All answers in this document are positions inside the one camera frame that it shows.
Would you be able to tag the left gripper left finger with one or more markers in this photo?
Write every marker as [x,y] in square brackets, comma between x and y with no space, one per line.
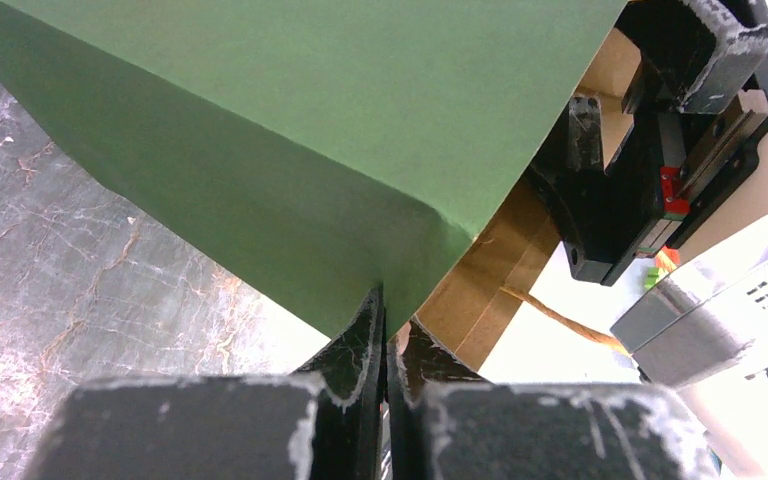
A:
[321,421]

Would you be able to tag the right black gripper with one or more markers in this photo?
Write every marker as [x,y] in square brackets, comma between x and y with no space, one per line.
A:
[670,171]

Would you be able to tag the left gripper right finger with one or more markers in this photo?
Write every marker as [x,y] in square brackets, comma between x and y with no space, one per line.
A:
[448,422]

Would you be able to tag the green paper bag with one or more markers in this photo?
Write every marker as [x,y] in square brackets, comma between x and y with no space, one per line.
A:
[316,150]

